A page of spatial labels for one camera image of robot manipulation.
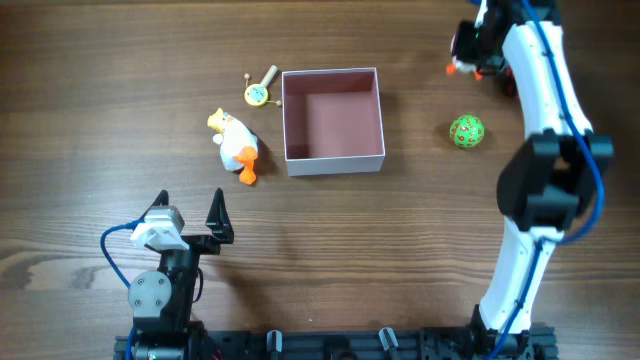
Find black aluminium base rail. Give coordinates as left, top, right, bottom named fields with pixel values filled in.
left=113, top=325, right=559, bottom=360

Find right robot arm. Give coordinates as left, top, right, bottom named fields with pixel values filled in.
left=447, top=0, right=614, bottom=359

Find green patterned ball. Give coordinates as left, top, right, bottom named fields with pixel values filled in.
left=449, top=114, right=486, bottom=149

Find right blue cable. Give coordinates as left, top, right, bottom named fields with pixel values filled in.
left=469, top=0, right=607, bottom=360

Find white box pink interior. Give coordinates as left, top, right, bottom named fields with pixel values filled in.
left=281, top=67, right=386, bottom=177

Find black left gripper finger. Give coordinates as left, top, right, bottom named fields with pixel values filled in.
left=142, top=190, right=169, bottom=217
left=205, top=188, right=234, bottom=244

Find wooden rattle drum toy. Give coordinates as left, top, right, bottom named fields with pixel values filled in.
left=243, top=65, right=282, bottom=107

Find white plush duck toy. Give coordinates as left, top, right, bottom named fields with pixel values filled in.
left=207, top=108, right=259, bottom=185

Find pink hat doll figure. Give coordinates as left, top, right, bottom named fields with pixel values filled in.
left=446, top=33, right=483, bottom=81

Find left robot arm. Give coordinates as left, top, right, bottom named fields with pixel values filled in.
left=124, top=188, right=234, bottom=360

